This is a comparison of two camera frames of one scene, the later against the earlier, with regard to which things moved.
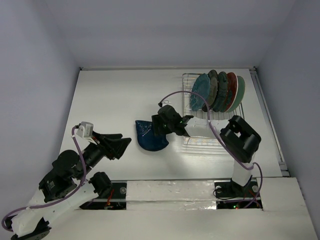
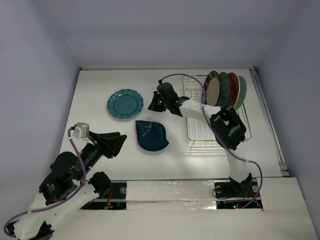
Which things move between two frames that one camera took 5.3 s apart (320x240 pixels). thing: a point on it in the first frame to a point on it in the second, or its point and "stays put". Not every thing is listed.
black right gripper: x=155 y=125 to x=158 y=101
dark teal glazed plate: x=222 y=92 stays put
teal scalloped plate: x=201 y=86 to x=125 y=103
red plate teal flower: x=233 y=88 stays put
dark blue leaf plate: x=146 y=138 stays put
